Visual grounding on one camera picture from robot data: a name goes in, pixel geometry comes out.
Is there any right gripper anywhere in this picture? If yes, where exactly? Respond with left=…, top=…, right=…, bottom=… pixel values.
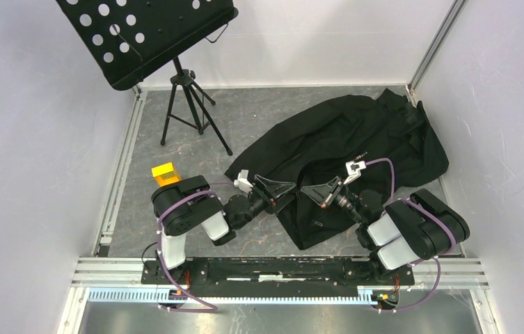
left=301, top=175, right=365, bottom=225

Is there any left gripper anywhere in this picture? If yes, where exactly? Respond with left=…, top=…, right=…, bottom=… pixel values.
left=235, top=174, right=296, bottom=230

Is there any black jacket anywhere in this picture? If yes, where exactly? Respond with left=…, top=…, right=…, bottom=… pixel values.
left=224, top=88, right=450, bottom=251

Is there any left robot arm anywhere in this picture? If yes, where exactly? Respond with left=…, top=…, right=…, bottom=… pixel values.
left=151, top=169, right=296, bottom=284

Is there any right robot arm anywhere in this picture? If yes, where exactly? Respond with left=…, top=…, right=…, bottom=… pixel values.
left=301, top=177, right=470, bottom=284

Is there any yellow toy block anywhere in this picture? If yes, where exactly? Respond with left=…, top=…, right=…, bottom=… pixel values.
left=151, top=162, right=182, bottom=187

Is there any black music stand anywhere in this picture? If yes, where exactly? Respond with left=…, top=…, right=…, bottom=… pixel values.
left=57, top=0, right=239, bottom=155

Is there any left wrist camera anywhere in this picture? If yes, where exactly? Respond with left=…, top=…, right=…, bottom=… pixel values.
left=234, top=169, right=253, bottom=193

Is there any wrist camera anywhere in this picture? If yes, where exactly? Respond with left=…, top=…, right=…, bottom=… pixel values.
left=234, top=169, right=253, bottom=193
left=343, top=160, right=367, bottom=184

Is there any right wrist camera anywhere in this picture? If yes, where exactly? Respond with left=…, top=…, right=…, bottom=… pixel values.
left=343, top=160, right=367, bottom=184

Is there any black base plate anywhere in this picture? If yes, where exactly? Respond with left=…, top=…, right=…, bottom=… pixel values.
left=141, top=255, right=415, bottom=300

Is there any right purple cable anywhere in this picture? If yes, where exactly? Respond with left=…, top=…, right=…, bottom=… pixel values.
left=365, top=157, right=459, bottom=315

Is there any purple cable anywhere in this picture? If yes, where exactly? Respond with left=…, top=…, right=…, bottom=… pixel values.
left=155, top=180, right=237, bottom=313
left=365, top=157, right=459, bottom=315

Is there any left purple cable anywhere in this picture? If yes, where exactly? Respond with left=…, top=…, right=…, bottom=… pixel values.
left=155, top=180, right=237, bottom=313

